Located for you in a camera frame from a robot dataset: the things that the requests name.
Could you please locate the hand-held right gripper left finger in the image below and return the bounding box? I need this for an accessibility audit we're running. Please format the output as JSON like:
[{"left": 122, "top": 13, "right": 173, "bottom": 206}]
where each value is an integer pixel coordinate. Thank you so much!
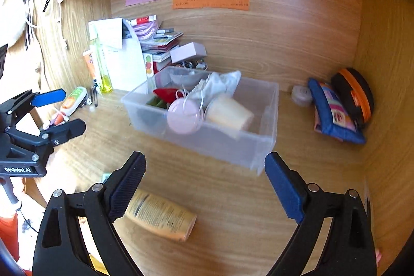
[{"left": 32, "top": 151, "right": 147, "bottom": 276}]

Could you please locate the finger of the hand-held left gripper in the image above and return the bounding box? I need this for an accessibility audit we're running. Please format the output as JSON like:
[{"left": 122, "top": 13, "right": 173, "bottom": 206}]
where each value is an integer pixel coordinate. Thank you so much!
[
  {"left": 0, "top": 88, "right": 67, "bottom": 121},
  {"left": 5, "top": 119, "right": 87, "bottom": 163}
]

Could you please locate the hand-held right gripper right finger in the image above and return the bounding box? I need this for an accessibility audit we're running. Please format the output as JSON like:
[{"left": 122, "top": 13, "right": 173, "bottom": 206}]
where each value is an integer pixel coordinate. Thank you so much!
[{"left": 264, "top": 151, "right": 378, "bottom": 276}]

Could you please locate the beige tube bottle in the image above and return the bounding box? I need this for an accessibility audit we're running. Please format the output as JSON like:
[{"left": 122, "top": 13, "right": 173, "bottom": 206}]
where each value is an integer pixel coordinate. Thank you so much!
[{"left": 124, "top": 189, "right": 198, "bottom": 242}]

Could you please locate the clear plastic box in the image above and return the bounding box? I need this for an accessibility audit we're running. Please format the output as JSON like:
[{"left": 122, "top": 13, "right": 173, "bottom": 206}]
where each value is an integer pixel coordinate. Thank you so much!
[{"left": 121, "top": 66, "right": 279, "bottom": 178}]

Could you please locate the pink round ball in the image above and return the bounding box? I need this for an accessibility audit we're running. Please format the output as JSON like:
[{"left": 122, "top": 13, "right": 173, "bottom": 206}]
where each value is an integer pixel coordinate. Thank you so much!
[{"left": 166, "top": 98, "right": 204, "bottom": 135}]

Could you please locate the cream cylinder jar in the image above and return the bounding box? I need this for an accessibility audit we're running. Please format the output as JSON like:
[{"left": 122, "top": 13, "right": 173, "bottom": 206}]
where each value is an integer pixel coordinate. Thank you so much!
[{"left": 204, "top": 93, "right": 255, "bottom": 139}]

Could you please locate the red cloth pouch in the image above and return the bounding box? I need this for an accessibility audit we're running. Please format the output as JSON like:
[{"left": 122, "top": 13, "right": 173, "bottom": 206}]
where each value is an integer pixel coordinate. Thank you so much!
[{"left": 153, "top": 88, "right": 185, "bottom": 103}]

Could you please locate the white drawstring pouch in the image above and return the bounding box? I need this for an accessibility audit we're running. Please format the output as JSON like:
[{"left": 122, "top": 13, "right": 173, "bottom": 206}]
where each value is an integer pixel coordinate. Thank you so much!
[{"left": 184, "top": 70, "right": 242, "bottom": 108}]

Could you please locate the wooden desktop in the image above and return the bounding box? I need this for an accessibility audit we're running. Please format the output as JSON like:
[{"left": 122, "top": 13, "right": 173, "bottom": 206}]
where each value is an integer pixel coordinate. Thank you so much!
[{"left": 23, "top": 87, "right": 369, "bottom": 276}]

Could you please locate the orange capped tube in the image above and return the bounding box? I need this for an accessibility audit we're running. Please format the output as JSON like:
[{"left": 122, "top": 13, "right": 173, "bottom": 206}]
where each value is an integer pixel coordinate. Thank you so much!
[{"left": 48, "top": 111, "right": 70, "bottom": 128}]

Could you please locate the green and orange lotion bottle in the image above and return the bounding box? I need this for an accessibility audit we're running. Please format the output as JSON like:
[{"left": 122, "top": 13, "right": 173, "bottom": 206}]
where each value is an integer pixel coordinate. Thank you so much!
[{"left": 61, "top": 87, "right": 88, "bottom": 117}]

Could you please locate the orange cream tube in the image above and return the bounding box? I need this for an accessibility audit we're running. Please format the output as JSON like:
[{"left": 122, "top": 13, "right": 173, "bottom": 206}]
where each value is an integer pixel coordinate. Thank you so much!
[{"left": 82, "top": 50, "right": 99, "bottom": 89}]

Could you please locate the yellow spray bottle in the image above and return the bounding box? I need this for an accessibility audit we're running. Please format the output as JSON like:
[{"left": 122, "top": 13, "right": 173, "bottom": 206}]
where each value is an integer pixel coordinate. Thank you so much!
[{"left": 90, "top": 37, "right": 114, "bottom": 94}]

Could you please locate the white folded paper sheet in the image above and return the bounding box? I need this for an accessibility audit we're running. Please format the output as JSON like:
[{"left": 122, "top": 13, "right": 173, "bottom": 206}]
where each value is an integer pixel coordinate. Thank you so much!
[{"left": 88, "top": 17, "right": 147, "bottom": 92}]

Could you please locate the navy zip pouch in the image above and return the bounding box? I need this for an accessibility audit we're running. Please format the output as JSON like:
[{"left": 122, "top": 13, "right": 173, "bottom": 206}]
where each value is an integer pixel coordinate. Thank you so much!
[{"left": 307, "top": 77, "right": 367, "bottom": 145}]

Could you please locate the small round grey tin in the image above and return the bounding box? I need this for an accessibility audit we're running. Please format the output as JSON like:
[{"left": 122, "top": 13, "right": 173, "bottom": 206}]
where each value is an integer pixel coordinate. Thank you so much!
[{"left": 291, "top": 85, "right": 314, "bottom": 107}]

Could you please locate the hanging beige cloth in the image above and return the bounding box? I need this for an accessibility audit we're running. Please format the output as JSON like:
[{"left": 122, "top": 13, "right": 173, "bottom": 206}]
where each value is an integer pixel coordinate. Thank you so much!
[{"left": 0, "top": 0, "right": 70, "bottom": 50}]

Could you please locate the fruit printed box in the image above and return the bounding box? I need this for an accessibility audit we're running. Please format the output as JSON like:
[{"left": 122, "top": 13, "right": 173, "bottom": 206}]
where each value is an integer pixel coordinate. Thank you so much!
[{"left": 142, "top": 53, "right": 156, "bottom": 76}]

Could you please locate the black and orange case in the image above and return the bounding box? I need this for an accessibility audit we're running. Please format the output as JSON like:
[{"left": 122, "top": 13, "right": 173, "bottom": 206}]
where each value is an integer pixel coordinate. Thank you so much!
[{"left": 330, "top": 68, "right": 375, "bottom": 128}]

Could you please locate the stack of small packets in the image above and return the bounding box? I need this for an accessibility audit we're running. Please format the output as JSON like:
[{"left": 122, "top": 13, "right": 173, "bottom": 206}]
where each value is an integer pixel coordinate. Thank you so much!
[{"left": 129, "top": 16, "right": 183, "bottom": 63}]

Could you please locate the small white box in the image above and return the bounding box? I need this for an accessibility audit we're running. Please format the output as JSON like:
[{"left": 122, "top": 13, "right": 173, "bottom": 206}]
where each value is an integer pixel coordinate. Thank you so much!
[{"left": 170, "top": 41, "right": 208, "bottom": 64}]

